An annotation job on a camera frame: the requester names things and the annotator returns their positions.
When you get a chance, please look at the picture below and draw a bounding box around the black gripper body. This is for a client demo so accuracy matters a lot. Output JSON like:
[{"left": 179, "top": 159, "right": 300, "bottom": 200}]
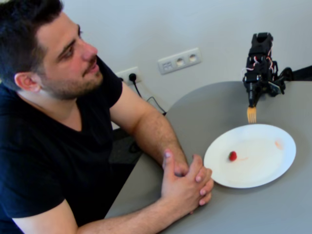
[{"left": 242, "top": 70, "right": 265, "bottom": 93}]

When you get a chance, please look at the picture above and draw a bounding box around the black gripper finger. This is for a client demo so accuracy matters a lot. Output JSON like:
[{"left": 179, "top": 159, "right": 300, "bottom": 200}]
[
  {"left": 247, "top": 85, "right": 254, "bottom": 107},
  {"left": 253, "top": 85, "right": 263, "bottom": 107}
]

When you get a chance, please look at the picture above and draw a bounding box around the white round plate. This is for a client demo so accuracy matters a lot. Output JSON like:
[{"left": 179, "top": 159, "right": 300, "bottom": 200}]
[{"left": 203, "top": 123, "right": 297, "bottom": 189}]

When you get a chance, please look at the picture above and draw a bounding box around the black power cable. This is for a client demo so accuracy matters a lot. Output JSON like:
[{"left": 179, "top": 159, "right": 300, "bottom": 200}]
[{"left": 133, "top": 82, "right": 168, "bottom": 117}]

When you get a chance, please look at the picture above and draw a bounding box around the white double wall socket panel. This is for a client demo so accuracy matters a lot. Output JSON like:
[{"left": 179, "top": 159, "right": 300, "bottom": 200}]
[{"left": 157, "top": 47, "right": 203, "bottom": 76}]

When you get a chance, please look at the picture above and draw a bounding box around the dark-haired bearded man's head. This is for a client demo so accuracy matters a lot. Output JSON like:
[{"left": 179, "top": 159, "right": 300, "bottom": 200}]
[{"left": 0, "top": 0, "right": 103, "bottom": 101}]

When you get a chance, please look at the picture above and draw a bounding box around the black table clamp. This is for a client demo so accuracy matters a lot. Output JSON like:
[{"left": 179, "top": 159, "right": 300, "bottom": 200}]
[{"left": 277, "top": 67, "right": 294, "bottom": 96}]

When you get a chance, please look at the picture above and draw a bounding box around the person's right hand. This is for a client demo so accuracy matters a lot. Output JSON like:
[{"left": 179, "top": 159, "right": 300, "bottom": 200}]
[{"left": 161, "top": 149, "right": 199, "bottom": 215}]

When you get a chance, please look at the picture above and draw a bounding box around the person's left forearm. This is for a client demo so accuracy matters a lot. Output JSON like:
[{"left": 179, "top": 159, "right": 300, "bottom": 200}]
[{"left": 133, "top": 112, "right": 190, "bottom": 169}]

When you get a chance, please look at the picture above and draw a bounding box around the black v-neck t-shirt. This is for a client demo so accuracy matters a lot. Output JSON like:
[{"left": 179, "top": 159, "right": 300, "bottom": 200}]
[{"left": 0, "top": 55, "right": 124, "bottom": 234}]

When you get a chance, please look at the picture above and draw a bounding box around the white single wall socket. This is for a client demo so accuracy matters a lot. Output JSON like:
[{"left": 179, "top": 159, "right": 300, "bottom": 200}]
[{"left": 115, "top": 66, "right": 142, "bottom": 86}]

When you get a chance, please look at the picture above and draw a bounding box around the person's left hand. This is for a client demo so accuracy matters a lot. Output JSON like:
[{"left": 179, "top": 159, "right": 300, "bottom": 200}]
[{"left": 175, "top": 156, "right": 215, "bottom": 207}]

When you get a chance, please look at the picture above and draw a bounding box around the person's right forearm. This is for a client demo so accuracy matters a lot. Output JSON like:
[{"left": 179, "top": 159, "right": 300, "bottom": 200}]
[{"left": 77, "top": 195, "right": 171, "bottom": 234}]

